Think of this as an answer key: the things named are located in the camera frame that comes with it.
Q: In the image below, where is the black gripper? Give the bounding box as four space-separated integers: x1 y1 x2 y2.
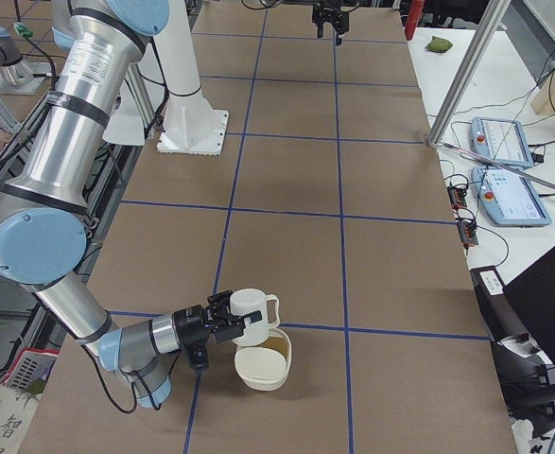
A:
312 0 349 46
172 291 263 372

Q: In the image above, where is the white ribbed mug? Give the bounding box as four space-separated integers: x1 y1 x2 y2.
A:
230 288 280 347

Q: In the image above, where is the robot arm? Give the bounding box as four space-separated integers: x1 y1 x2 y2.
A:
0 1 263 410

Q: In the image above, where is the cream oval bowl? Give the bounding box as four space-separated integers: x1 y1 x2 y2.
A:
234 328 292 392

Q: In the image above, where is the green bean bag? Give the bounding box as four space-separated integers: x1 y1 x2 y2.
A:
425 36 453 54

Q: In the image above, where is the upper teach pendant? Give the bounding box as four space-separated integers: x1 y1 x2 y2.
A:
470 116 533 168

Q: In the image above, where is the teach pendant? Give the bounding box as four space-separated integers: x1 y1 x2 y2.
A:
471 166 552 227
470 116 533 168

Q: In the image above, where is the lower teach pendant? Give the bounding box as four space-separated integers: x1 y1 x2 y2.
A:
471 166 552 227

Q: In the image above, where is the black office chair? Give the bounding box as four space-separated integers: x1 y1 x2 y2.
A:
493 246 555 435

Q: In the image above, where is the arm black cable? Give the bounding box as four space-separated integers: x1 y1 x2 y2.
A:
97 358 202 415

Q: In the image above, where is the aluminium frame post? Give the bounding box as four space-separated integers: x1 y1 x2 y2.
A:
426 0 512 148

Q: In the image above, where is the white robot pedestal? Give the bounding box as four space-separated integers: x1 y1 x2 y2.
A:
155 1 229 155

